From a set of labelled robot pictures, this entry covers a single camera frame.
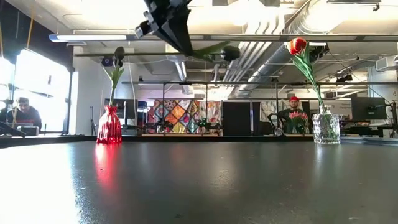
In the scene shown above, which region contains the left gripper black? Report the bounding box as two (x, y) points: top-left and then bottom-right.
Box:
(134, 0), (194, 57)

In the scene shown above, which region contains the red ribbed glass vase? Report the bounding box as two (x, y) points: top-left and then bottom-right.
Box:
(96, 105), (123, 144)

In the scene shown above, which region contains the clear textured glass vase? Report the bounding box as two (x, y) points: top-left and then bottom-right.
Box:
(312, 105), (341, 145)

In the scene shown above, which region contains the grey overhead rig beam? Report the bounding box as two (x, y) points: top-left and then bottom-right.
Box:
(48, 33), (398, 43)

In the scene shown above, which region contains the colourful patchwork tapestry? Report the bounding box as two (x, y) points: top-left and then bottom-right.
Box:
(146, 98), (223, 135)

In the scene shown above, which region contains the black partition panel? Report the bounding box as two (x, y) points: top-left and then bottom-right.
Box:
(222, 101), (261, 136)

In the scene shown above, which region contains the person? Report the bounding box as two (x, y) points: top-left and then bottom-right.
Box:
(277, 95), (309, 134)
(6, 96), (43, 131)

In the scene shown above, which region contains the pink flower bouquet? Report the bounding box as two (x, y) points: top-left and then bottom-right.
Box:
(287, 111), (309, 134)

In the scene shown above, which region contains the grey box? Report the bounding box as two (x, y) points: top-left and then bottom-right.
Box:
(17, 125), (40, 137)

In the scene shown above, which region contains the black computer monitor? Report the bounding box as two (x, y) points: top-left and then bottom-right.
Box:
(351, 96), (387, 121)

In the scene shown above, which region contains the white air conditioner unit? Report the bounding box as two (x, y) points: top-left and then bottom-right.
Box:
(375, 55), (398, 72)

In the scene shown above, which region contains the black metal station frame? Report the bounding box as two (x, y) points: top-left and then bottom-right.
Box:
(121, 80), (398, 138)

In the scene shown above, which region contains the silver spiral air duct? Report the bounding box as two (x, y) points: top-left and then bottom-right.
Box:
(231, 0), (352, 99)

